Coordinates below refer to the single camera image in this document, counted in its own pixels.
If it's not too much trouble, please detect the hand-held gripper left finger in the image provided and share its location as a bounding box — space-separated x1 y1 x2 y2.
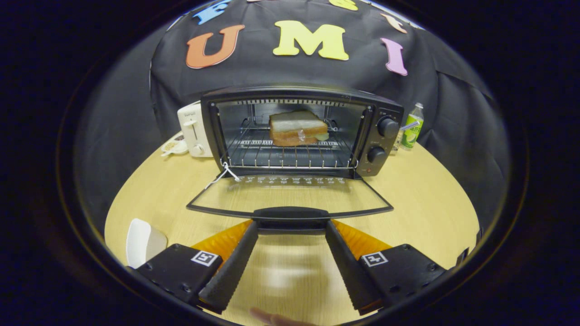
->
135 220 260 314

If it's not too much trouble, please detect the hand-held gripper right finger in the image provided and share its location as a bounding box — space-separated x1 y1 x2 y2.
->
324 219 449 316

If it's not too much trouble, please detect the toast sandwich with lettuce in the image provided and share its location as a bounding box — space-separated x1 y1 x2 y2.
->
269 110 330 147

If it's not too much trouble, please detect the black toaster oven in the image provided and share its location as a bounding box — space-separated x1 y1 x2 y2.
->
187 86 405 234

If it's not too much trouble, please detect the white pop-up toaster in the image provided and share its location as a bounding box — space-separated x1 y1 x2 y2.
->
177 102 213 158

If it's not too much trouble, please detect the white plate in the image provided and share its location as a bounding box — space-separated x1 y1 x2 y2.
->
126 219 168 268

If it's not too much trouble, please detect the small white snack dish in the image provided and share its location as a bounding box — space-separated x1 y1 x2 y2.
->
161 131 189 157

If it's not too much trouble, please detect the green drink bottle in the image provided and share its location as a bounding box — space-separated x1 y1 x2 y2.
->
401 103 425 150

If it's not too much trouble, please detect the black backdrop cloth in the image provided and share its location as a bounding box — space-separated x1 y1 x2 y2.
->
75 0 512 227

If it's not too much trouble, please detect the metal oven wire rack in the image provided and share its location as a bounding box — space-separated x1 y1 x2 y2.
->
224 118 358 170

